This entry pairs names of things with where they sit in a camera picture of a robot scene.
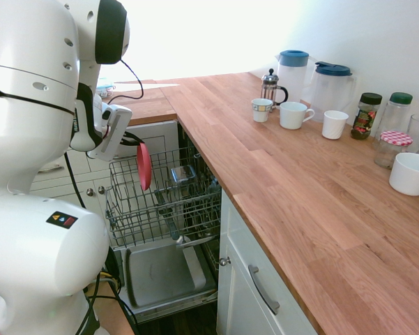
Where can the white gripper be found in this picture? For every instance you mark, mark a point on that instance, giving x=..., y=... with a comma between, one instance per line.
x=113, y=132

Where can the red plastic plate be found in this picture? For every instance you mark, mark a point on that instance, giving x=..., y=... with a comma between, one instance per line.
x=144, y=167

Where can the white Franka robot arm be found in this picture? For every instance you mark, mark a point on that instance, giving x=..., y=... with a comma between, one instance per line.
x=38, y=244

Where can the steel dishwasher door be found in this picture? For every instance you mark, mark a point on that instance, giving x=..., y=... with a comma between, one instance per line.
x=157, y=275

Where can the white kitchen cabinet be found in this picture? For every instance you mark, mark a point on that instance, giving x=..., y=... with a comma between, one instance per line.
x=160, y=136
x=240, y=296

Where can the clear food storage container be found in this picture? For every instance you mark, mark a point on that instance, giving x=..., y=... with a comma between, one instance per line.
x=106, y=89

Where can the round metal cabinet knob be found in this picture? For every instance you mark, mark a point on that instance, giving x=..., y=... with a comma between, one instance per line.
x=224, y=261
x=101, y=190
x=90, y=192

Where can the clear glass container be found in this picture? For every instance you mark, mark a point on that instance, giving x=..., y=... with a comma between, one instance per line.
x=183, y=176

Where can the black table clamp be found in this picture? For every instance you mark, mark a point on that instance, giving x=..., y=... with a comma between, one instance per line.
x=113, y=261

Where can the patterned paper cup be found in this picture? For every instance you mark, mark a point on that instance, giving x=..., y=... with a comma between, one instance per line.
x=261, y=111

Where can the glass french press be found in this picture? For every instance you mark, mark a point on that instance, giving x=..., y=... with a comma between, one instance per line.
x=270, y=89

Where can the large white mug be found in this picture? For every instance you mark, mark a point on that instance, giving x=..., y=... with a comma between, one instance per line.
x=293, y=117

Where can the clear pitcher light blue lid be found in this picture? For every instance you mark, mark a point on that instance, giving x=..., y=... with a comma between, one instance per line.
x=293, y=75

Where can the small white ribbed cup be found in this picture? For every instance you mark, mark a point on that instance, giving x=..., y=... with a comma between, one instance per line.
x=334, y=125

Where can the clear pitcher dark blue lid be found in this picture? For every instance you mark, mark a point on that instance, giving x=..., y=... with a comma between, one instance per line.
x=331, y=90

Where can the coffee jar black lid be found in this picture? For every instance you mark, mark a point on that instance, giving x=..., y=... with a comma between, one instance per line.
x=364, y=118

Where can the jar red checkered lid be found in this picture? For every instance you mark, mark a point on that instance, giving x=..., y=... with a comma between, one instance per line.
x=390, y=151

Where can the clear bottle green lid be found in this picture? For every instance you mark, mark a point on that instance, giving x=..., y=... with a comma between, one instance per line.
x=397, y=115

